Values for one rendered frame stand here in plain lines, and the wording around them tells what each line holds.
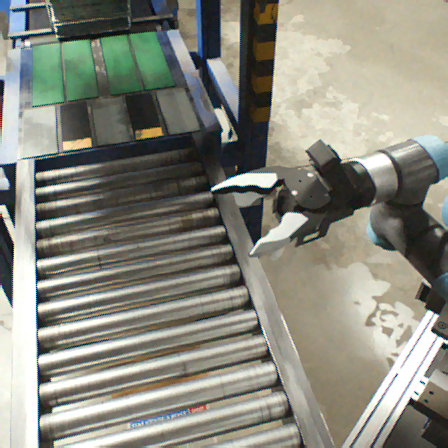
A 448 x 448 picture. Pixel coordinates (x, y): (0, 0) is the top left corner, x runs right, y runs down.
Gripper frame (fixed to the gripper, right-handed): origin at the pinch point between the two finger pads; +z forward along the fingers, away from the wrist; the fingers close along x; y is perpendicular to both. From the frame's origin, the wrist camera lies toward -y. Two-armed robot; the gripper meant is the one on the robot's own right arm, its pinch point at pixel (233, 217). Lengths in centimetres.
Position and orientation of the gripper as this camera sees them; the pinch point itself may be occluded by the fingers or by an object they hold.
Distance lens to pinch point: 68.3
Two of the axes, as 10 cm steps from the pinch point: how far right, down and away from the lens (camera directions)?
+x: -4.3, -7.3, 5.2
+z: -9.0, 3.1, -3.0
